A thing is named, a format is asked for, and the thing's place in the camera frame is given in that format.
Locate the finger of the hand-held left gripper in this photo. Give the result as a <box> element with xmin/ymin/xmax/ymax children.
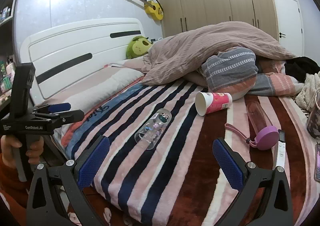
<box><xmin>34</xmin><ymin>109</ymin><xmax>85</xmax><ymax>127</ymax></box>
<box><xmin>32</xmin><ymin>102</ymin><xmax>71</xmax><ymax>117</ymax></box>

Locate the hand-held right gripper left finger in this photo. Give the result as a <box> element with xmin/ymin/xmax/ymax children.
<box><xmin>25</xmin><ymin>135</ymin><xmax>110</xmax><ymax>226</ymax></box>

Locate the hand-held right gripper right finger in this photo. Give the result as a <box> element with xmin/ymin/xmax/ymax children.
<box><xmin>212</xmin><ymin>137</ymin><xmax>294</xmax><ymax>226</ymax></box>

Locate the clear glass cup with stickers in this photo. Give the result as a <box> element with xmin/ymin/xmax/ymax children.
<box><xmin>135</xmin><ymin>108</ymin><xmax>172</xmax><ymax>150</ymax></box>

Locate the person's left forearm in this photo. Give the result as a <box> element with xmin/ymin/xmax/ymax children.
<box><xmin>0</xmin><ymin>153</ymin><xmax>32</xmax><ymax>214</ymax></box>

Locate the white and pink paper cup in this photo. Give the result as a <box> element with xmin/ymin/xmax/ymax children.
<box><xmin>195</xmin><ymin>91</ymin><xmax>233</xmax><ymax>116</ymax></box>

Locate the person's left hand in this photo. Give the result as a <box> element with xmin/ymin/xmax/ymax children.
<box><xmin>0</xmin><ymin>135</ymin><xmax>44</xmax><ymax>168</ymax></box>

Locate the white pillow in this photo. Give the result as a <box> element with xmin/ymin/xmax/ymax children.
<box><xmin>34</xmin><ymin>59</ymin><xmax>145</xmax><ymax>114</ymax></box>

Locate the pink bottle with purple lid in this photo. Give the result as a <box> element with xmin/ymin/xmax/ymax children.
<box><xmin>224</xmin><ymin>102</ymin><xmax>280</xmax><ymax>151</ymax></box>

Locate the shelf unit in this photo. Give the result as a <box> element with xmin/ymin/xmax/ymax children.
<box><xmin>0</xmin><ymin>0</ymin><xmax>20</xmax><ymax>96</ymax></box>

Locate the striped blanket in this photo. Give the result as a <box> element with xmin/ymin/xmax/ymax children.
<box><xmin>59</xmin><ymin>80</ymin><xmax>320</xmax><ymax>226</ymax></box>

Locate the white remote control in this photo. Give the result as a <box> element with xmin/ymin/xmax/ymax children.
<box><xmin>273</xmin><ymin>129</ymin><xmax>286</xmax><ymax>170</ymax></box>

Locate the red printed cloth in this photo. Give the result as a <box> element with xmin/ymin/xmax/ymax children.
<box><xmin>0</xmin><ymin>185</ymin><xmax>141</xmax><ymax>226</ymax></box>

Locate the white headboard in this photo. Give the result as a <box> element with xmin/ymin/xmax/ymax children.
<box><xmin>19</xmin><ymin>17</ymin><xmax>144</xmax><ymax>100</ymax></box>

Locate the pink and grey patterned pillow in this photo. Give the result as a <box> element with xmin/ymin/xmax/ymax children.
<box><xmin>207</xmin><ymin>70</ymin><xmax>304</xmax><ymax>102</ymax></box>

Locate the green plush toy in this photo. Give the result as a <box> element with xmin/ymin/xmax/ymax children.
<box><xmin>125</xmin><ymin>36</ymin><xmax>154</xmax><ymax>60</ymax></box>

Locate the dark bag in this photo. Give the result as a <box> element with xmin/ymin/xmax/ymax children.
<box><xmin>306</xmin><ymin>110</ymin><xmax>320</xmax><ymax>140</ymax></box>

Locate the white fluffy cloth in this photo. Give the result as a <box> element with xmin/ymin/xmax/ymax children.
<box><xmin>295</xmin><ymin>72</ymin><xmax>320</xmax><ymax>114</ymax></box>

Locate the brown duvet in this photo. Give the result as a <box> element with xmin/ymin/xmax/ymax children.
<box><xmin>141</xmin><ymin>22</ymin><xmax>297</xmax><ymax>89</ymax></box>

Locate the black cloth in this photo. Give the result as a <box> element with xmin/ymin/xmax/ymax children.
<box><xmin>284</xmin><ymin>56</ymin><xmax>320</xmax><ymax>83</ymax></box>

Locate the yellow guitar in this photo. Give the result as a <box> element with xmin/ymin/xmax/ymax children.
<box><xmin>122</xmin><ymin>0</ymin><xmax>164</xmax><ymax>21</ymax></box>

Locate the white door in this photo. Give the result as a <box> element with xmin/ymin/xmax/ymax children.
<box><xmin>271</xmin><ymin>0</ymin><xmax>304</xmax><ymax>53</ymax></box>

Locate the white cable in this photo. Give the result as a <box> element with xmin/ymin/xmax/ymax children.
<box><xmin>309</xmin><ymin>88</ymin><xmax>320</xmax><ymax>113</ymax></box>

